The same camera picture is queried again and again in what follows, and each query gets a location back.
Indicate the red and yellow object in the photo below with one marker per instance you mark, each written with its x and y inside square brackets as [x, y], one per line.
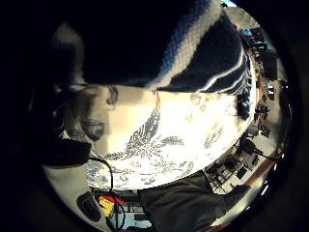
[106, 205]

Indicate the black oval computer mouse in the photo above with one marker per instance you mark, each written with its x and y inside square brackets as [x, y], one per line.
[88, 206]

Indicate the white blue leaf print tablecloth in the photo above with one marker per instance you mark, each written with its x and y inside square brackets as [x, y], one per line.
[180, 129]

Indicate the black object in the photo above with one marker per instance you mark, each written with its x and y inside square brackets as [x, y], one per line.
[243, 105]

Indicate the navy white striped knitted sweater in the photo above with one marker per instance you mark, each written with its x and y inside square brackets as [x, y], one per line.
[199, 48]

